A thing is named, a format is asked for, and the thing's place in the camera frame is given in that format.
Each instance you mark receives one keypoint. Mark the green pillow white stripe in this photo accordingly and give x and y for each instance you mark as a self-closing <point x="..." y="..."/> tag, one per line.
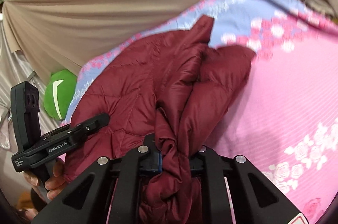
<point x="59" y="93"/>

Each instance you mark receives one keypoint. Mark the person's head dark hair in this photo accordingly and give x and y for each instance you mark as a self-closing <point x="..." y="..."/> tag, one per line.
<point x="29" y="204"/>

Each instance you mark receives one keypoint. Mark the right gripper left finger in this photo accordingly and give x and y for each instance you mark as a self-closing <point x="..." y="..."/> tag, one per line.
<point x="107" y="191"/>

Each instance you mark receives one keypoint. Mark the person's left hand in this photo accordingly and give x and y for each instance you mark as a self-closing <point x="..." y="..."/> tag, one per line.
<point x="53" y="186"/>

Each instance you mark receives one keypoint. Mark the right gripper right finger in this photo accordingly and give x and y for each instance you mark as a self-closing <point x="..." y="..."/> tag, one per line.
<point x="234" y="191"/>

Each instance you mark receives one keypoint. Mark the maroon puffer jacket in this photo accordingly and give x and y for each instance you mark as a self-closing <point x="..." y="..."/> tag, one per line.
<point x="172" y="85"/>

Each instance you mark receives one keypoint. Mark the pink floral bed sheet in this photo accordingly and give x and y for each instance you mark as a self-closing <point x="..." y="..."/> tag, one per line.
<point x="285" y="123"/>

